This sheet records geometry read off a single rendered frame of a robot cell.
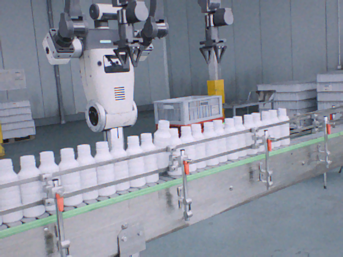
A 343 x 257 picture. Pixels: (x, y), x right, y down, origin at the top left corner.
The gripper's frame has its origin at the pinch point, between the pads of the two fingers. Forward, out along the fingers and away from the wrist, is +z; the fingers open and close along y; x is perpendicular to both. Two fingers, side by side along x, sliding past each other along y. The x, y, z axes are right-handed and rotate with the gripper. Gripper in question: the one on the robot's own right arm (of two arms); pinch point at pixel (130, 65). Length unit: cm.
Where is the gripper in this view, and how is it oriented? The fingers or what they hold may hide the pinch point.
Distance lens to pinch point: 157.1
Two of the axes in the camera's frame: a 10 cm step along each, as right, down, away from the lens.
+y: 6.6, 0.4, -7.5
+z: 0.8, 9.9, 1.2
